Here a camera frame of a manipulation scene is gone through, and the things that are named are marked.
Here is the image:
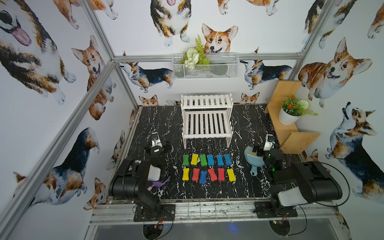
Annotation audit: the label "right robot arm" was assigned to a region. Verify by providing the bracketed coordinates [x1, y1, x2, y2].
[244, 135, 343, 219]

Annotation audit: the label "wooden corner shelf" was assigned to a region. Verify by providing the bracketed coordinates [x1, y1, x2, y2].
[266, 81, 320, 155]

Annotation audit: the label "teal dustpan with brush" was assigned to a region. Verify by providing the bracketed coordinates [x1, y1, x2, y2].
[244, 146, 265, 177]

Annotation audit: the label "green potted plant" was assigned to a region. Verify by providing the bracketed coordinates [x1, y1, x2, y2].
[281, 95, 318, 117]

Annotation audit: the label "white wire wall basket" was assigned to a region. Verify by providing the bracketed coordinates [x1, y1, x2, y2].
[172, 53, 240, 80]

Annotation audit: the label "red eraser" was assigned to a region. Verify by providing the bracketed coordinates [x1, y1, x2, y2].
[218, 168, 225, 182]
[192, 168, 200, 182]
[208, 169, 218, 182]

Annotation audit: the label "artificial fern and flowers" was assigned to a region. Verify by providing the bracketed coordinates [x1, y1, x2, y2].
[180, 35, 210, 70]

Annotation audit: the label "purple pink garden fork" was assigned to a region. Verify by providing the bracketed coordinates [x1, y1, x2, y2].
[148, 177, 171, 191]

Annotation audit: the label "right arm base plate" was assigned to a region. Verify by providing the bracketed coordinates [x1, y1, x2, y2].
[254, 201, 298, 219]

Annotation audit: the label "white plant pot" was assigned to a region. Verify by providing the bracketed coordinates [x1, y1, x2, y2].
[279, 108, 301, 126]

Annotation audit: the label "yellow eraser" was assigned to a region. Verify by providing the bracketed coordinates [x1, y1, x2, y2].
[191, 154, 199, 166]
[182, 168, 190, 181]
[227, 169, 237, 182]

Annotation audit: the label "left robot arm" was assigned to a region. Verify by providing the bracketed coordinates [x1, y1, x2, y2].
[109, 132, 172, 221]

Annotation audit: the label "green eraser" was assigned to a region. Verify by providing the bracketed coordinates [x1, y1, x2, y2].
[200, 155, 208, 167]
[182, 155, 190, 167]

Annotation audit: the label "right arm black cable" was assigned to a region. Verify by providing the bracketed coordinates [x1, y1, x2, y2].
[314, 161, 351, 208]

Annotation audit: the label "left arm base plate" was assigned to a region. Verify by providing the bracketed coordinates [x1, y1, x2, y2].
[134, 204, 176, 222]

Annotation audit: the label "light blue eraser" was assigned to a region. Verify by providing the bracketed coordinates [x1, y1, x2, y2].
[217, 155, 225, 166]
[207, 155, 215, 166]
[224, 154, 233, 166]

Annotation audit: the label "white wooden two-tier shelf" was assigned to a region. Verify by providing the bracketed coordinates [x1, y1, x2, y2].
[181, 94, 234, 149]

